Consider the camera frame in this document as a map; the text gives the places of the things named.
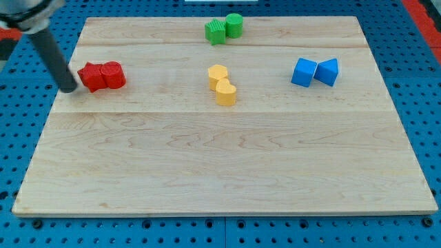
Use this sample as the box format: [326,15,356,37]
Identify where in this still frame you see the yellow hexagon block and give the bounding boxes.
[207,64,228,91]

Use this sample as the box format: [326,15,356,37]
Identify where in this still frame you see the yellow heart block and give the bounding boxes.
[216,79,236,106]

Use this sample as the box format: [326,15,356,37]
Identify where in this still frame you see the grey robot arm end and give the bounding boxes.
[1,0,65,34]

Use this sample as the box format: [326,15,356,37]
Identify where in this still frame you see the red cylinder block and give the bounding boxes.
[100,61,126,89]

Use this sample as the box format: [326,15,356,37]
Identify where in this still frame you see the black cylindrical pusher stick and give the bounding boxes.
[28,28,78,93]

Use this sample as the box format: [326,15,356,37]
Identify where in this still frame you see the blue triangle block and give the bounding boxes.
[314,59,339,87]

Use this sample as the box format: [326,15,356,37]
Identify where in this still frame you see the green cylinder block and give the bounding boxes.
[225,13,243,39]

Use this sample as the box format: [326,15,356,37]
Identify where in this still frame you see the light wooden board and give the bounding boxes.
[12,16,438,218]

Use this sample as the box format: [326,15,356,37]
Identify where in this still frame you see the red star block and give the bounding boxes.
[77,62,107,93]

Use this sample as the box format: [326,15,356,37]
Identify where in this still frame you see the green star block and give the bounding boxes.
[205,19,226,45]

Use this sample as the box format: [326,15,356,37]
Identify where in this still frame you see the blue cube block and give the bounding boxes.
[291,58,318,87]

